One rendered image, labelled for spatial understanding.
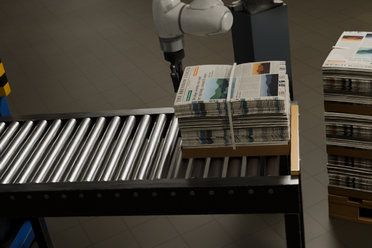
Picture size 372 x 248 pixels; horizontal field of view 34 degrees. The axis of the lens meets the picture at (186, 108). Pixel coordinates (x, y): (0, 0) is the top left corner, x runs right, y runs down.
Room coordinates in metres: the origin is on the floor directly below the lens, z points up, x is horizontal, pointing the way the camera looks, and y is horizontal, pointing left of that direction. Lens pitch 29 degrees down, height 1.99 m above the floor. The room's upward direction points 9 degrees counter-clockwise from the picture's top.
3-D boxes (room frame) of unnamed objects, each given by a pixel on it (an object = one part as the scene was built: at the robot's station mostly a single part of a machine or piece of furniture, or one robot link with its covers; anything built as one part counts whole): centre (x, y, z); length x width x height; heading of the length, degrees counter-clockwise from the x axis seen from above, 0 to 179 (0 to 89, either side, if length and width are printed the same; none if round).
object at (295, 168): (1.82, -0.37, 0.81); 0.43 x 0.03 x 0.02; 167
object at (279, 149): (1.88, -0.28, 0.83); 0.29 x 0.16 x 0.04; 167
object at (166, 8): (2.03, 0.00, 1.27); 0.13 x 0.11 x 0.16; 55
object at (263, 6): (2.69, -0.39, 1.03); 0.22 x 0.18 x 0.06; 112
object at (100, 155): (2.00, 0.34, 0.77); 0.47 x 0.05 x 0.05; 167
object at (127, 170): (1.97, 0.22, 0.77); 0.47 x 0.05 x 0.05; 167
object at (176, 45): (2.04, 0.01, 1.16); 0.09 x 0.09 x 0.06
